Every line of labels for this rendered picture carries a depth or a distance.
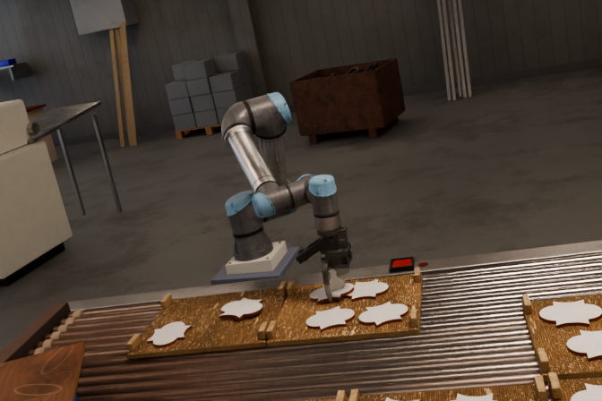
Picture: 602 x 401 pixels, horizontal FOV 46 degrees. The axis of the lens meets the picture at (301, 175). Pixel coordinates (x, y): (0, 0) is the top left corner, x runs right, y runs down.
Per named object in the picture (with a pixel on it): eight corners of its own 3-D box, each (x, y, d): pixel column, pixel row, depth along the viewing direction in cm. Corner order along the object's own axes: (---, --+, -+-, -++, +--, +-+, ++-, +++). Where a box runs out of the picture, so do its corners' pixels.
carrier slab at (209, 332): (170, 303, 234) (168, 299, 234) (290, 290, 225) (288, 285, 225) (127, 359, 201) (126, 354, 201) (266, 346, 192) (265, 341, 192)
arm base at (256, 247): (239, 249, 277) (233, 225, 275) (276, 242, 274) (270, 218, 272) (230, 264, 263) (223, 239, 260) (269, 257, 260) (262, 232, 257)
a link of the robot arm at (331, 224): (311, 219, 202) (316, 209, 210) (313, 234, 204) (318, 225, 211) (337, 217, 201) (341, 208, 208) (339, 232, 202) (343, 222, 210)
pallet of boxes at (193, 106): (259, 119, 1124) (245, 50, 1097) (243, 130, 1057) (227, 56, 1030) (196, 128, 1159) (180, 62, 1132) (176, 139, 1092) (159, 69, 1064)
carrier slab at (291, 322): (292, 291, 225) (291, 285, 225) (422, 277, 216) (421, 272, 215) (267, 347, 192) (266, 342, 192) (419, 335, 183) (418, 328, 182)
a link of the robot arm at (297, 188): (281, 180, 215) (292, 187, 205) (314, 169, 218) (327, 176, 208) (287, 204, 218) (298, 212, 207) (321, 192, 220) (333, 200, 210)
